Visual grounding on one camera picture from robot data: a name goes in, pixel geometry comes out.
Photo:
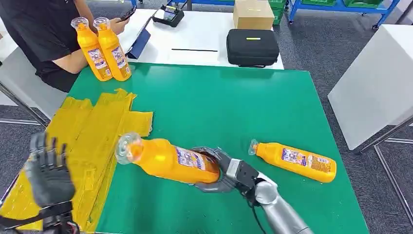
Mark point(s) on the metal table leg frame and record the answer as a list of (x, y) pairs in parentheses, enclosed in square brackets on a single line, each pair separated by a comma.
[(392, 181)]

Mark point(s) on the person's hand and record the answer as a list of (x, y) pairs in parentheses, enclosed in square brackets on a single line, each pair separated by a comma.
[(117, 25)]

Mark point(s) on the thin black stick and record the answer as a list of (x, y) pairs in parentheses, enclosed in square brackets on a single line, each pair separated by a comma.
[(193, 50)]

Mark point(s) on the black phone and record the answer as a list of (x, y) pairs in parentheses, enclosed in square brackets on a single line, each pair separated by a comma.
[(128, 13)]

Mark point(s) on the black handheld controller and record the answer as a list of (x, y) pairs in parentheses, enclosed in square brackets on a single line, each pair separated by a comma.
[(167, 15)]

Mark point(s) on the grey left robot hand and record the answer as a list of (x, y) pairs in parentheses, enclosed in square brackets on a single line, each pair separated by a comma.
[(50, 177)]

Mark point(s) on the cardboard box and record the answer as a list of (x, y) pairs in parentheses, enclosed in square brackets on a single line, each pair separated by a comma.
[(253, 14)]

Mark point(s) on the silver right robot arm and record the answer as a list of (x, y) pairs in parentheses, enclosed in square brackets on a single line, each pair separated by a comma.
[(280, 213)]

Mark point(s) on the orange drink bottle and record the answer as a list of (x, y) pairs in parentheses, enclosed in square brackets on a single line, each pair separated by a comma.
[(274, 156), (92, 48), (164, 161), (116, 51)]

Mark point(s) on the black carrying case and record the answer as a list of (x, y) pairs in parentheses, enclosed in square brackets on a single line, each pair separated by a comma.
[(253, 48)]

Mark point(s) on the person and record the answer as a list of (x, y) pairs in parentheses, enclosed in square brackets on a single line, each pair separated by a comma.
[(35, 29)]

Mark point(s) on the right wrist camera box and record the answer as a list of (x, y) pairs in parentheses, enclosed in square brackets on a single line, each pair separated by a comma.
[(245, 174)]

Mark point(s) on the tablet with blue cover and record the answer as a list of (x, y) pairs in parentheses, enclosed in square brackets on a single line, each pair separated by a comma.
[(139, 43)]

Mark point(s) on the green crate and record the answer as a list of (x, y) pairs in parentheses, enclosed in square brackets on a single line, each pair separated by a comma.
[(277, 11)]

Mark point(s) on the green table mat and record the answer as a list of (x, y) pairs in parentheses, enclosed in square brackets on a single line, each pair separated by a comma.
[(209, 106)]

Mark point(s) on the blue metal rack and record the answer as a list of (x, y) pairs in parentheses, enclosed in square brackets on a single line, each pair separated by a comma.
[(338, 5)]

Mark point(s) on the white side table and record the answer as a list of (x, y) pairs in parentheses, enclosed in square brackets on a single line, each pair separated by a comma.
[(374, 84)]

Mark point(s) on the yellow sheet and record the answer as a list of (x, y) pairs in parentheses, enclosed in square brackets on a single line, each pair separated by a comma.
[(87, 135)]

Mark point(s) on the white bench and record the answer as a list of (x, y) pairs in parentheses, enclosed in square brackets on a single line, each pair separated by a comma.
[(22, 80)]

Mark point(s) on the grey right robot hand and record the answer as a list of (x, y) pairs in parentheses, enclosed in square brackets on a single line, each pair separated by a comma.
[(223, 155)]

